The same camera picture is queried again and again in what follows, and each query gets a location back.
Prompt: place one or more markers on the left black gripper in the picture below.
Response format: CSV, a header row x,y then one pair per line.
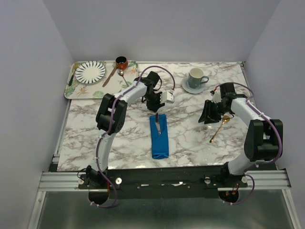
x,y
155,107

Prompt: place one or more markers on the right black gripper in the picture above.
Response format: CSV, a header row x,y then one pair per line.
x,y
208,114

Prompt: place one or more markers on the silver utensil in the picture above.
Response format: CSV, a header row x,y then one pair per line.
x,y
157,123

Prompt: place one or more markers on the gold spoon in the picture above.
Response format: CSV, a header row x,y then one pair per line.
x,y
225,119

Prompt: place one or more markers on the blue satin napkin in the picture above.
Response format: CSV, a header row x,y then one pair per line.
x,y
160,142

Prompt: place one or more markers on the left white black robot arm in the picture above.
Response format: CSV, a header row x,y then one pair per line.
x,y
111,115

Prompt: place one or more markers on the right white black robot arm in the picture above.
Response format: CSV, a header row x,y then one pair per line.
x,y
263,143

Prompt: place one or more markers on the grey blue saucer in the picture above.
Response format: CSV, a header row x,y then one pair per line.
x,y
188,89

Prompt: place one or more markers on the grey blue mug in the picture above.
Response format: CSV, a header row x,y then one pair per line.
x,y
197,78

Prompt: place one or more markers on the silver spoon on tray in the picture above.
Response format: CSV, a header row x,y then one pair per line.
x,y
121,73

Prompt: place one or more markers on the floral serving tray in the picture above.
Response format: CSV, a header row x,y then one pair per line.
x,y
96,91

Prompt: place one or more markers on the brown ceramic pot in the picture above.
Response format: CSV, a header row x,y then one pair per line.
x,y
121,63

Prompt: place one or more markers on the striped white blue plate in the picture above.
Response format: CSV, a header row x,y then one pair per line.
x,y
90,72

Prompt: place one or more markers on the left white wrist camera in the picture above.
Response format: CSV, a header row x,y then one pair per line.
x,y
167,97

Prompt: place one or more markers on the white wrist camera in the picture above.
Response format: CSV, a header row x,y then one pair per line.
x,y
167,97
216,97

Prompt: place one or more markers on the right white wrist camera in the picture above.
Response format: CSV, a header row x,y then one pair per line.
x,y
216,97

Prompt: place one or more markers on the wooden handled knife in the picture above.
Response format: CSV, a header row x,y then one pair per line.
x,y
110,76

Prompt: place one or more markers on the aluminium frame rail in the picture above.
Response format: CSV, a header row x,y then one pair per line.
x,y
189,177

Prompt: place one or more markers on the dark green handled utensil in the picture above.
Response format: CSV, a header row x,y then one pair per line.
x,y
71,79

